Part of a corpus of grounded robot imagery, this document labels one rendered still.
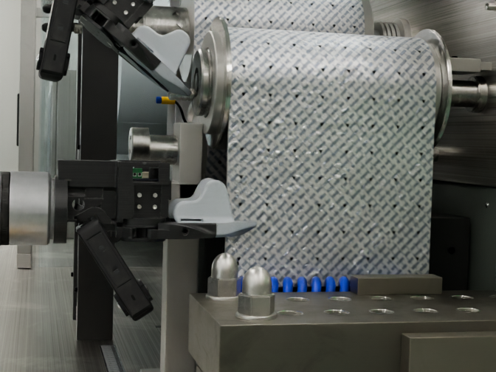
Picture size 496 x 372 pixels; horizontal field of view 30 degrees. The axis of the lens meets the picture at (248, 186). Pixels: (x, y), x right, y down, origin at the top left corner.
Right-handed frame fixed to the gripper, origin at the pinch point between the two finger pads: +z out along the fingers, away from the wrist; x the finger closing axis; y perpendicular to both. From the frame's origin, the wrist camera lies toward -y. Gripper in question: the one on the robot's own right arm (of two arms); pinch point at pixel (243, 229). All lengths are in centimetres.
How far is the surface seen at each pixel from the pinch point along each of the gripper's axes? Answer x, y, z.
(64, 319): 48, -19, -17
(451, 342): -22.0, -7.6, 14.0
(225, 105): -0.7, 13.2, -2.5
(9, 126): 556, 13, -39
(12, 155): 556, -7, -37
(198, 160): 7.0, 7.2, -3.9
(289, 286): -3.7, -5.6, 4.3
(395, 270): -0.3, -4.4, 17.6
